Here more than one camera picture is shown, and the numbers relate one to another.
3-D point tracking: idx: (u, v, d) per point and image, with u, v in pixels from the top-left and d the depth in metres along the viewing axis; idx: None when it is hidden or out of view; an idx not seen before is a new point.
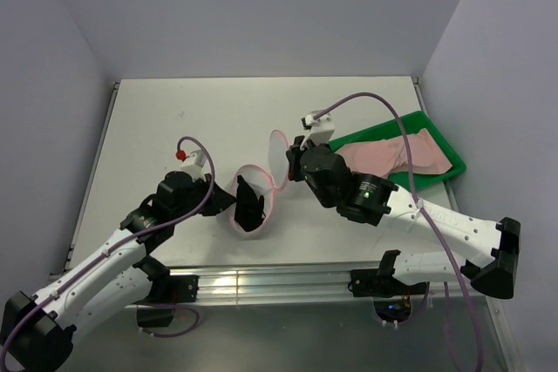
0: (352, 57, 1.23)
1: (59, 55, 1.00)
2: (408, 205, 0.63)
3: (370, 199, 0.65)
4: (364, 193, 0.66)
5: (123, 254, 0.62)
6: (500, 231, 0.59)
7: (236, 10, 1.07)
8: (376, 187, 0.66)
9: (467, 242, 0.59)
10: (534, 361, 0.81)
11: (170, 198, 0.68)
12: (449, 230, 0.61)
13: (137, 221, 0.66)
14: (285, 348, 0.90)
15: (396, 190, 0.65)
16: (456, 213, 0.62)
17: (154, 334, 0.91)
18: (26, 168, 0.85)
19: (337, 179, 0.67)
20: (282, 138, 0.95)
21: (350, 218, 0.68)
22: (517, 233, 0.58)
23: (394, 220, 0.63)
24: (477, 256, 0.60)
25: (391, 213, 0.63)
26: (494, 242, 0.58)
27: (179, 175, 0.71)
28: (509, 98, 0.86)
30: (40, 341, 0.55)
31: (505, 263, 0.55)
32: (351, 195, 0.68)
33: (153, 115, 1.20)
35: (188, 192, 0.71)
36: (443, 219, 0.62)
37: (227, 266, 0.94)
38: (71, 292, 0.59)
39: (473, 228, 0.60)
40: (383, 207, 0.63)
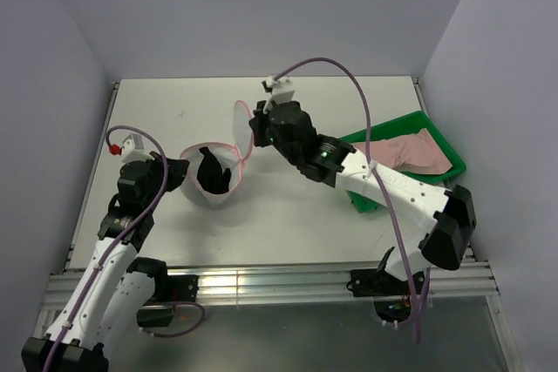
0: (353, 58, 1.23)
1: (59, 54, 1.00)
2: (362, 166, 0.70)
3: (328, 158, 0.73)
4: (323, 152, 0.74)
5: (114, 261, 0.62)
6: (448, 196, 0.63)
7: (236, 10, 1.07)
8: (334, 149, 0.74)
9: (413, 204, 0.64)
10: (535, 361, 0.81)
11: (136, 189, 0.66)
12: (397, 192, 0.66)
13: (113, 225, 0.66)
14: (285, 348, 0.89)
15: (353, 153, 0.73)
16: (409, 178, 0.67)
17: (154, 334, 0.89)
18: (26, 168, 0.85)
19: (301, 136, 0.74)
20: (244, 107, 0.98)
21: (309, 175, 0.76)
22: (464, 199, 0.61)
23: (347, 179, 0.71)
24: (422, 219, 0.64)
25: (344, 172, 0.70)
26: (438, 205, 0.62)
27: (132, 167, 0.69)
28: (510, 98, 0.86)
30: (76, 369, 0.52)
31: (444, 225, 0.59)
32: (311, 153, 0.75)
33: (153, 115, 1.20)
35: (149, 177, 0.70)
36: (395, 181, 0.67)
37: (228, 266, 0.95)
38: (82, 314, 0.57)
39: (421, 192, 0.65)
40: (338, 166, 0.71)
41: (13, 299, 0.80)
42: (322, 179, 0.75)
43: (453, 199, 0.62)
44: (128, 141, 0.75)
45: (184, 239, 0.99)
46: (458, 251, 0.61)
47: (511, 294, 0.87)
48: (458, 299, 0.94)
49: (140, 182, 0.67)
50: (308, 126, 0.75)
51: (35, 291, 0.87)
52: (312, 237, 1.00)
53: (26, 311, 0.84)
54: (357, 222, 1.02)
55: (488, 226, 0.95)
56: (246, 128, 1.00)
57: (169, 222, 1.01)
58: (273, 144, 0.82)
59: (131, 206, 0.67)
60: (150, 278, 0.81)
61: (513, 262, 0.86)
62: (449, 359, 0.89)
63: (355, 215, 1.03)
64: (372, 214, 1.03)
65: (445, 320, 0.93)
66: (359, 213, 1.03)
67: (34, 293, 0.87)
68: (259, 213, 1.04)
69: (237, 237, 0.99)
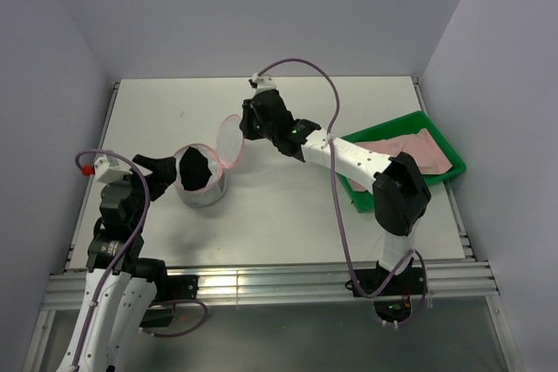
0: (353, 58, 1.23)
1: (59, 54, 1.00)
2: (322, 140, 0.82)
3: (296, 134, 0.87)
4: (294, 131, 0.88)
5: (109, 294, 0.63)
6: (391, 161, 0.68)
7: (236, 10, 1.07)
8: (302, 128, 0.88)
9: (359, 167, 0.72)
10: (534, 361, 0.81)
11: (120, 212, 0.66)
12: (347, 158, 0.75)
13: (101, 253, 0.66)
14: (286, 348, 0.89)
15: (317, 131, 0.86)
16: (361, 149, 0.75)
17: (154, 334, 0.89)
18: (27, 168, 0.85)
19: (274, 115, 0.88)
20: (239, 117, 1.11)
21: (283, 150, 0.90)
22: (404, 162, 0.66)
23: (310, 152, 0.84)
24: (368, 180, 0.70)
25: (306, 145, 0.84)
26: (380, 167, 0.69)
27: (113, 189, 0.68)
28: (510, 98, 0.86)
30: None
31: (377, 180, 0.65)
32: (284, 131, 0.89)
33: (154, 115, 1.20)
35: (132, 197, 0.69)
36: (347, 152, 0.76)
37: (228, 266, 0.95)
38: (86, 354, 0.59)
39: (367, 158, 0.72)
40: (302, 140, 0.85)
41: (13, 300, 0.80)
42: (292, 152, 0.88)
43: (396, 165, 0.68)
44: (101, 160, 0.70)
45: (184, 239, 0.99)
46: (402, 210, 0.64)
47: (511, 294, 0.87)
48: (458, 299, 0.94)
49: (124, 204, 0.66)
50: (282, 107, 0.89)
51: (35, 291, 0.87)
52: (311, 237, 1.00)
53: (26, 312, 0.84)
54: (357, 221, 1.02)
55: (488, 226, 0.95)
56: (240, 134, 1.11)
57: (169, 222, 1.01)
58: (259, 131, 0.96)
59: (119, 228, 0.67)
60: (151, 283, 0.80)
61: (513, 262, 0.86)
62: (449, 358, 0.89)
63: (355, 215, 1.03)
64: (372, 214, 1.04)
65: (446, 321, 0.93)
66: (359, 213, 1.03)
67: (34, 293, 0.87)
68: (259, 213, 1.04)
69: (236, 238, 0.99)
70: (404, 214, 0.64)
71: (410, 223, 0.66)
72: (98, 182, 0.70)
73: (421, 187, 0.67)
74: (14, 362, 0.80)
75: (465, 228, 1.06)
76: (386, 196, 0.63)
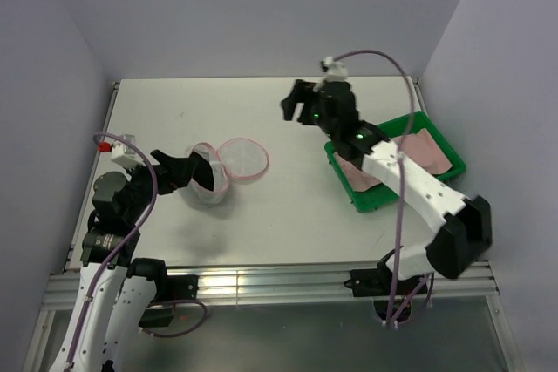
0: (353, 57, 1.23)
1: (59, 54, 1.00)
2: (390, 154, 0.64)
3: (361, 140, 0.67)
4: (359, 135, 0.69)
5: (104, 289, 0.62)
6: (466, 205, 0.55)
7: (236, 9, 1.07)
8: (372, 133, 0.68)
9: (427, 200, 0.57)
10: (534, 361, 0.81)
11: (114, 205, 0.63)
12: (415, 185, 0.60)
13: (96, 247, 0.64)
14: (285, 348, 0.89)
15: (389, 142, 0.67)
16: (434, 178, 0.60)
17: (154, 334, 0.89)
18: (26, 168, 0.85)
19: (340, 113, 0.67)
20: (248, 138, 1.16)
21: (341, 154, 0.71)
22: (482, 209, 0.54)
23: (372, 165, 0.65)
24: (432, 219, 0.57)
25: (371, 156, 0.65)
26: (452, 207, 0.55)
27: (105, 181, 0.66)
28: (510, 98, 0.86)
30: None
31: (449, 225, 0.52)
32: (346, 132, 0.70)
33: (153, 115, 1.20)
35: (128, 190, 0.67)
36: (418, 176, 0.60)
37: (228, 266, 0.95)
38: (81, 350, 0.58)
39: (438, 192, 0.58)
40: (367, 149, 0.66)
41: (14, 300, 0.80)
42: (350, 159, 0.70)
43: (471, 208, 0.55)
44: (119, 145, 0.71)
45: (184, 239, 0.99)
46: (461, 261, 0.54)
47: (512, 294, 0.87)
48: (458, 300, 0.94)
49: (118, 196, 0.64)
50: (353, 104, 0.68)
51: (35, 291, 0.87)
52: (311, 237, 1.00)
53: (26, 312, 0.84)
54: (357, 221, 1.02)
55: None
56: (248, 152, 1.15)
57: (169, 222, 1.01)
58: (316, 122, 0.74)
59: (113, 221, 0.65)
60: (151, 281, 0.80)
61: (513, 262, 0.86)
62: (449, 359, 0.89)
63: (355, 215, 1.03)
64: (372, 214, 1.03)
65: (446, 321, 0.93)
66: (359, 213, 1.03)
67: (34, 293, 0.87)
68: (258, 213, 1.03)
69: (236, 238, 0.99)
70: (462, 267, 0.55)
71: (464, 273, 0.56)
72: (112, 160, 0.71)
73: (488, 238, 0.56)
74: (15, 362, 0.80)
75: None
76: (451, 245, 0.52)
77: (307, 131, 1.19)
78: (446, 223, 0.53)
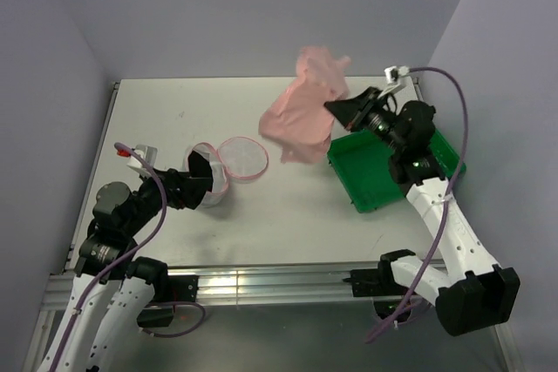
0: (353, 58, 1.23)
1: (58, 53, 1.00)
2: (438, 193, 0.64)
3: (417, 169, 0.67)
4: (416, 164, 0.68)
5: (93, 303, 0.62)
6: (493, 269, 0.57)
7: (236, 9, 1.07)
8: (429, 166, 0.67)
9: (456, 253, 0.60)
10: (534, 361, 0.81)
11: (113, 217, 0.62)
12: (451, 234, 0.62)
13: (91, 258, 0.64)
14: (286, 348, 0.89)
15: (443, 179, 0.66)
16: (472, 233, 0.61)
17: (154, 334, 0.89)
18: (26, 167, 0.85)
19: (411, 138, 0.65)
20: (248, 138, 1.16)
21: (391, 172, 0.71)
22: (507, 283, 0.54)
23: (418, 194, 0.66)
24: (455, 270, 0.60)
25: (421, 186, 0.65)
26: (479, 269, 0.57)
27: (109, 192, 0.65)
28: (510, 98, 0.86)
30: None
31: (468, 287, 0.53)
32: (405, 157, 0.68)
33: (153, 115, 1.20)
35: (130, 203, 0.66)
36: (456, 227, 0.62)
37: (228, 266, 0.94)
38: (64, 363, 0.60)
39: (472, 249, 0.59)
40: (418, 177, 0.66)
41: (14, 300, 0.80)
42: (398, 182, 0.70)
43: (498, 279, 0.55)
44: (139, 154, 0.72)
45: (184, 239, 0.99)
46: (467, 321, 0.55)
47: None
48: None
49: (119, 209, 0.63)
50: (427, 138, 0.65)
51: (36, 291, 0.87)
52: (312, 238, 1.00)
53: (27, 312, 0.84)
54: (357, 221, 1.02)
55: (490, 226, 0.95)
56: (248, 153, 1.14)
57: (169, 222, 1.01)
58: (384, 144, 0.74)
59: (113, 234, 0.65)
60: (150, 284, 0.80)
61: (513, 263, 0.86)
62: (449, 358, 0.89)
63: (355, 216, 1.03)
64: (373, 215, 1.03)
65: None
66: (359, 213, 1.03)
67: (34, 293, 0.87)
68: (258, 213, 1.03)
69: (237, 239, 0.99)
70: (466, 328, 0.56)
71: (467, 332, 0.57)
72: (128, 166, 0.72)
73: (504, 314, 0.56)
74: (15, 361, 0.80)
75: None
76: (460, 302, 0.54)
77: None
78: (465, 283, 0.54)
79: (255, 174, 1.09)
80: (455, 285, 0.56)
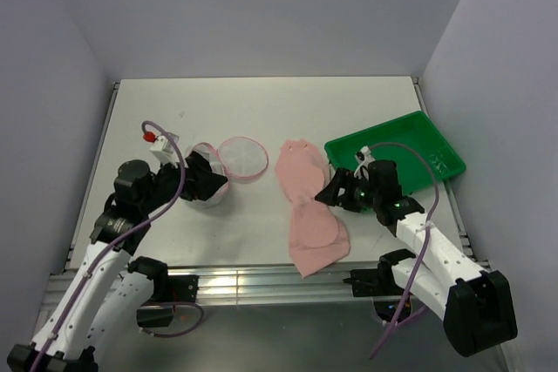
0: (353, 58, 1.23)
1: (58, 52, 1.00)
2: (419, 223, 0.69)
3: (398, 207, 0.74)
4: (397, 204, 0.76)
5: (105, 270, 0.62)
6: (481, 275, 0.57)
7: (236, 8, 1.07)
8: (408, 204, 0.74)
9: (444, 267, 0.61)
10: (534, 361, 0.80)
11: (132, 191, 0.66)
12: (436, 251, 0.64)
13: (107, 228, 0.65)
14: (286, 348, 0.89)
15: (422, 213, 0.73)
16: (455, 247, 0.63)
17: (154, 334, 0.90)
18: (25, 167, 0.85)
19: (381, 182, 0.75)
20: (248, 138, 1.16)
21: (379, 219, 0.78)
22: (496, 284, 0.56)
23: (404, 228, 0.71)
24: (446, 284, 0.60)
25: (404, 219, 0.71)
26: (466, 275, 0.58)
27: (131, 167, 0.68)
28: (510, 98, 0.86)
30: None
31: (459, 288, 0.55)
32: (384, 201, 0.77)
33: (153, 115, 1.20)
35: (148, 180, 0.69)
36: (440, 245, 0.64)
37: (228, 266, 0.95)
38: (68, 325, 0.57)
39: (457, 260, 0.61)
40: (400, 214, 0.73)
41: (13, 300, 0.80)
42: (389, 226, 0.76)
43: (487, 282, 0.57)
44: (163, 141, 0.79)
45: (184, 239, 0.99)
46: (473, 330, 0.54)
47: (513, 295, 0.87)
48: None
49: (138, 184, 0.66)
50: (394, 179, 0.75)
51: (36, 291, 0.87)
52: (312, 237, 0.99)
53: (26, 312, 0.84)
54: (357, 221, 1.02)
55: (490, 226, 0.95)
56: (248, 153, 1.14)
57: (169, 222, 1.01)
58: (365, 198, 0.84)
59: (128, 208, 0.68)
60: (149, 280, 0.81)
61: (514, 263, 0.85)
62: (449, 358, 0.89)
63: (355, 216, 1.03)
64: (373, 215, 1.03)
65: None
66: (359, 213, 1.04)
67: (34, 292, 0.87)
68: (258, 213, 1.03)
69: (236, 238, 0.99)
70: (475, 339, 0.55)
71: (479, 348, 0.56)
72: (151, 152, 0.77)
73: (507, 321, 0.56)
74: None
75: (465, 228, 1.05)
76: (459, 308, 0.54)
77: (307, 131, 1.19)
78: (455, 287, 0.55)
79: (255, 174, 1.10)
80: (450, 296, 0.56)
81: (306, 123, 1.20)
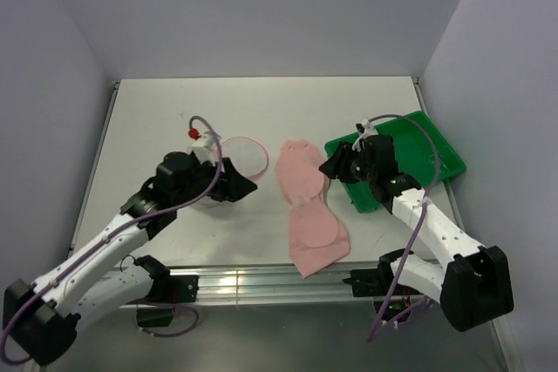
0: (353, 58, 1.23)
1: (58, 53, 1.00)
2: (417, 200, 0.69)
3: (394, 184, 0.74)
4: (393, 180, 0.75)
5: (122, 240, 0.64)
6: (479, 250, 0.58)
7: (235, 8, 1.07)
8: (404, 181, 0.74)
9: (441, 242, 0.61)
10: (534, 361, 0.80)
11: (171, 179, 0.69)
12: (433, 227, 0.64)
13: (138, 206, 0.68)
14: (286, 348, 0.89)
15: (419, 189, 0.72)
16: (452, 223, 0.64)
17: (154, 334, 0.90)
18: (25, 166, 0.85)
19: (377, 158, 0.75)
20: (248, 138, 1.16)
21: (375, 196, 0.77)
22: (495, 259, 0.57)
23: (401, 206, 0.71)
24: (444, 260, 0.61)
25: (400, 196, 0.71)
26: (465, 252, 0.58)
27: (177, 158, 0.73)
28: (510, 98, 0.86)
30: (36, 329, 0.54)
31: (459, 264, 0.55)
32: (382, 179, 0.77)
33: (153, 115, 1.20)
35: (188, 174, 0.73)
36: (437, 220, 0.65)
37: (228, 266, 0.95)
38: (71, 279, 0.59)
39: (455, 236, 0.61)
40: (396, 191, 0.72)
41: None
42: (384, 203, 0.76)
43: (485, 258, 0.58)
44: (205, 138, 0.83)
45: (184, 238, 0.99)
46: (471, 306, 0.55)
47: None
48: None
49: (178, 174, 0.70)
50: (390, 155, 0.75)
51: None
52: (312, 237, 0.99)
53: None
54: (357, 220, 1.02)
55: (490, 226, 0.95)
56: (248, 153, 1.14)
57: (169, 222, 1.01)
58: (362, 175, 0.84)
59: (161, 193, 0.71)
60: (149, 279, 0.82)
61: (514, 263, 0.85)
62: (448, 358, 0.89)
63: (355, 215, 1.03)
64: (373, 214, 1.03)
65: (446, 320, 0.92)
66: (359, 213, 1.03)
67: None
68: (259, 213, 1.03)
69: (237, 238, 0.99)
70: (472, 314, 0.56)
71: (475, 323, 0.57)
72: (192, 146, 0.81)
73: (503, 295, 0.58)
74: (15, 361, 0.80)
75: (465, 228, 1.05)
76: (458, 284, 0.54)
77: (307, 131, 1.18)
78: (454, 262, 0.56)
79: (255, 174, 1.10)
80: (448, 272, 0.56)
81: (306, 122, 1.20)
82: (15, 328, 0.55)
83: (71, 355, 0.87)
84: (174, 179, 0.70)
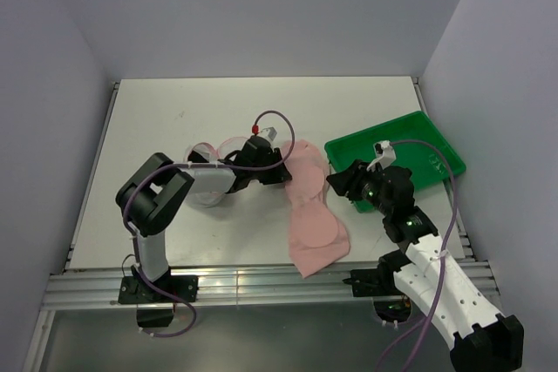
0: (353, 58, 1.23)
1: (59, 53, 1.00)
2: (434, 251, 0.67)
3: (410, 226, 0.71)
4: (409, 221, 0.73)
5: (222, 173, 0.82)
6: (497, 319, 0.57)
7: (235, 9, 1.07)
8: (421, 223, 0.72)
9: (459, 306, 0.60)
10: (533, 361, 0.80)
11: (253, 152, 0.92)
12: (452, 287, 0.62)
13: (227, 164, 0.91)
14: (285, 348, 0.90)
15: (436, 236, 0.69)
16: (470, 282, 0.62)
17: (154, 334, 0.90)
18: (25, 167, 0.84)
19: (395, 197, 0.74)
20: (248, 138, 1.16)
21: (388, 232, 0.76)
22: (513, 330, 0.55)
23: (416, 255, 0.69)
24: (460, 323, 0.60)
25: (418, 246, 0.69)
26: (483, 321, 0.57)
27: (262, 138, 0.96)
28: (510, 98, 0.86)
30: (166, 191, 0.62)
31: (475, 337, 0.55)
32: (398, 217, 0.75)
33: (153, 115, 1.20)
35: (267, 152, 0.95)
36: (454, 280, 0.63)
37: (228, 266, 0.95)
38: None
39: (473, 300, 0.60)
40: (412, 238, 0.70)
41: (13, 300, 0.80)
42: (398, 241, 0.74)
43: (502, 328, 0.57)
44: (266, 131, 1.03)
45: (185, 238, 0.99)
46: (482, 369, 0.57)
47: (513, 295, 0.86)
48: None
49: (259, 150, 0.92)
50: (409, 193, 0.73)
51: (36, 290, 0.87)
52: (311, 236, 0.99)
53: (26, 311, 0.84)
54: (357, 221, 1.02)
55: (490, 226, 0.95)
56: None
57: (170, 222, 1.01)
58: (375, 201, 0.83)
59: (241, 161, 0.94)
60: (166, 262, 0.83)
61: (514, 264, 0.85)
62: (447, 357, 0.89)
63: (355, 216, 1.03)
64: (373, 215, 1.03)
65: None
66: (359, 213, 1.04)
67: (34, 292, 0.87)
68: (260, 213, 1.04)
69: (238, 238, 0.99)
70: None
71: None
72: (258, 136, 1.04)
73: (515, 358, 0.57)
74: (15, 361, 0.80)
75: (464, 228, 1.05)
76: (472, 355, 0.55)
77: (307, 131, 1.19)
78: (473, 335, 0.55)
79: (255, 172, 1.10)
80: (465, 341, 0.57)
81: (306, 123, 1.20)
82: (142, 192, 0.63)
83: (71, 355, 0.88)
84: (256, 153, 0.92)
